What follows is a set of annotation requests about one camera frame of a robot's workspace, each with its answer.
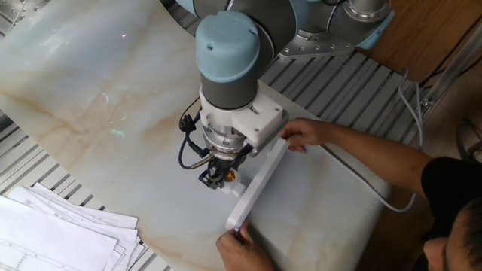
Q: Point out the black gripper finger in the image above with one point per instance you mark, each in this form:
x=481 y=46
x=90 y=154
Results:
x=211 y=180
x=227 y=170

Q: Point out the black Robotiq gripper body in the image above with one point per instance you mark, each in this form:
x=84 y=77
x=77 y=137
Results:
x=226 y=165

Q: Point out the white plug-in bulb holder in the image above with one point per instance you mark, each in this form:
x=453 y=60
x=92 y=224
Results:
x=233 y=189

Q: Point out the white power strip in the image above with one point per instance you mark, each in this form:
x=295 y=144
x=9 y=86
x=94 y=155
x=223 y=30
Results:
x=260 y=180

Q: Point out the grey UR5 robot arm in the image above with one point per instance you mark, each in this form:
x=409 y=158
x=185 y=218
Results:
x=226 y=49

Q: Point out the person's right forearm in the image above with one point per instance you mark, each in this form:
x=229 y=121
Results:
x=376 y=160

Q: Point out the person's left hand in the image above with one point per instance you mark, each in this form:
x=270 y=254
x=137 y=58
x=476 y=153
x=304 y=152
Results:
x=244 y=256

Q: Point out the person's right hand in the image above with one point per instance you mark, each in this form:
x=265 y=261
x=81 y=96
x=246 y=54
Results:
x=307 y=131

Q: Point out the glossy marble-pattern mat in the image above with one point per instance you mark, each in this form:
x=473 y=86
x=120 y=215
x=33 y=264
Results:
x=113 y=131

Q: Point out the stack of printed papers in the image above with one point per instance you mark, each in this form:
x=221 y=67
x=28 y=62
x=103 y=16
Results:
x=56 y=241

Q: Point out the person's black shirt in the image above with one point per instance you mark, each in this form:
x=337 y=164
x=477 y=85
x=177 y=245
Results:
x=448 y=184

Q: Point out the person's head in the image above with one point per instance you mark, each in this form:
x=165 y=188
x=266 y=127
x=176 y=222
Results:
x=459 y=244

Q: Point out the silver perforated metal plate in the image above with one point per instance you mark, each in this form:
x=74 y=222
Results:
x=15 y=11

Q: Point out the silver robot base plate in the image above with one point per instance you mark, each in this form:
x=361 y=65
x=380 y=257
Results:
x=320 y=47

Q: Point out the long aluminium frame post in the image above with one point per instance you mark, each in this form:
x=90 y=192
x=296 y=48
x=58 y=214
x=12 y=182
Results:
x=452 y=67

